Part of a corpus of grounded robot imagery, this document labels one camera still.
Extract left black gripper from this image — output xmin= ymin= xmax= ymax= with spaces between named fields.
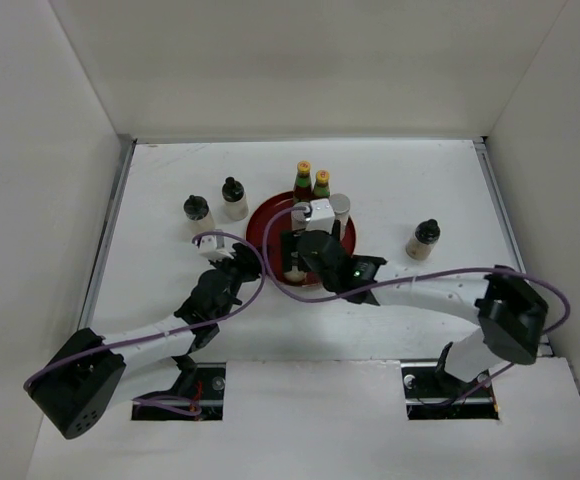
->
xmin=208 ymin=243 xmax=268 ymax=321

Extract blue label jar silver lid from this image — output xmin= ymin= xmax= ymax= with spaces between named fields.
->
xmin=329 ymin=193 xmax=351 ymax=235

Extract sauce bottle yellow cap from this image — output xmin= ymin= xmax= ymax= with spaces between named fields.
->
xmin=293 ymin=161 xmax=313 ymax=204
xmin=312 ymin=170 xmax=330 ymax=199

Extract chrome top grinder jar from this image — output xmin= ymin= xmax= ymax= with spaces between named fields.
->
xmin=282 ymin=252 xmax=306 ymax=284

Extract black cap spice jar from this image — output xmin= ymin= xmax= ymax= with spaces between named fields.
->
xmin=405 ymin=219 xmax=441 ymax=261

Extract blue label peppercorn jar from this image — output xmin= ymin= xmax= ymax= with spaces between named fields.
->
xmin=290 ymin=202 xmax=311 ymax=232

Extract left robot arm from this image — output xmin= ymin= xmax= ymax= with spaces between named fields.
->
xmin=24 ymin=241 xmax=265 ymax=440

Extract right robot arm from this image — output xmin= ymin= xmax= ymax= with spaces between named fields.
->
xmin=283 ymin=230 xmax=548 ymax=396

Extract red round tray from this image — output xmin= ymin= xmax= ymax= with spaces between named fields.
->
xmin=246 ymin=191 xmax=356 ymax=287

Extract black pump jar far left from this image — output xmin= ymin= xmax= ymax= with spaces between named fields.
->
xmin=183 ymin=195 xmax=215 ymax=235

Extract black pump jar white powder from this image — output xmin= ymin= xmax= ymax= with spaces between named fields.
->
xmin=221 ymin=177 xmax=249 ymax=221

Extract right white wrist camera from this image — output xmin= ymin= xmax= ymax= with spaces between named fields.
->
xmin=300 ymin=198 xmax=335 ymax=234

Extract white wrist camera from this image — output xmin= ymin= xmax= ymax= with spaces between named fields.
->
xmin=300 ymin=198 xmax=335 ymax=234
xmin=192 ymin=230 xmax=232 ymax=262

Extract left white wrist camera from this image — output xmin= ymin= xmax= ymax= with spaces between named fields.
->
xmin=192 ymin=230 xmax=232 ymax=262

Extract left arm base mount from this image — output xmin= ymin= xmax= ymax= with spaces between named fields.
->
xmin=131 ymin=356 xmax=227 ymax=422

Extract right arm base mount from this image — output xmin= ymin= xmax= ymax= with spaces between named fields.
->
xmin=401 ymin=361 xmax=499 ymax=421

